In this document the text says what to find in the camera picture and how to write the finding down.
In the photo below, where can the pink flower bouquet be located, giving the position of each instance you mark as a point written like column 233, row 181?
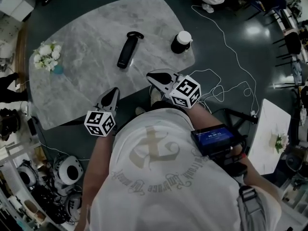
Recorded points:
column 281, row 142

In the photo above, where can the white headset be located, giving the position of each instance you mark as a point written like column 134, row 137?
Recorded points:
column 73, row 204
column 69, row 171
column 25, row 175

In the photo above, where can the grey marble table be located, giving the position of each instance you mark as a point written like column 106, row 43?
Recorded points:
column 84, row 32

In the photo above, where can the person's left shoe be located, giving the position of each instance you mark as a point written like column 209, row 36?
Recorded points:
column 140, row 111

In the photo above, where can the teal vase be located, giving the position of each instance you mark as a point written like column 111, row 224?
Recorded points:
column 58, row 70

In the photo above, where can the person's right shoe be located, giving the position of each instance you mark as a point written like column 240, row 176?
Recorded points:
column 156, row 96

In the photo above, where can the black handheld device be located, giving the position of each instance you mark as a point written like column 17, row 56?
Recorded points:
column 127, row 52

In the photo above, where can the white cabinet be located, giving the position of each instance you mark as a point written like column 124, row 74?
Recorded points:
column 16, row 6

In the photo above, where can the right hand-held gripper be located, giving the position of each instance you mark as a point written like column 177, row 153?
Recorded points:
column 185, row 90

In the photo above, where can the person's left forearm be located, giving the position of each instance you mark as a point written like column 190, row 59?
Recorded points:
column 96, row 157

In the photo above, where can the person's shoe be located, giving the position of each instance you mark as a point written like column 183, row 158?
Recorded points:
column 140, row 111
column 156, row 96

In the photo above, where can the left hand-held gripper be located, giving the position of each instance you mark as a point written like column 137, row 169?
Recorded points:
column 101, row 124

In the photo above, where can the black bag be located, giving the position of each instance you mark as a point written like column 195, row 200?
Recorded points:
column 9, row 123

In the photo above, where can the person in white shirt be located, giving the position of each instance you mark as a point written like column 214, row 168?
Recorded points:
column 168, row 177

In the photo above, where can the white flower bouquet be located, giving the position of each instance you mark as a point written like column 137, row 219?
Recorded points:
column 48, row 54

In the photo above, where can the person's right forearm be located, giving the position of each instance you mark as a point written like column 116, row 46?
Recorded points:
column 202, row 114

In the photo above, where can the white marble table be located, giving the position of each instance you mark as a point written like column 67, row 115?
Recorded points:
column 269, row 129

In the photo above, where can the black jar with white lid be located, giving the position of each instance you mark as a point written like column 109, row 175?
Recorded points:
column 181, row 42

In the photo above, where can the black chair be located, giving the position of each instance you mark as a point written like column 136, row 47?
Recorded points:
column 292, row 43
column 273, row 3

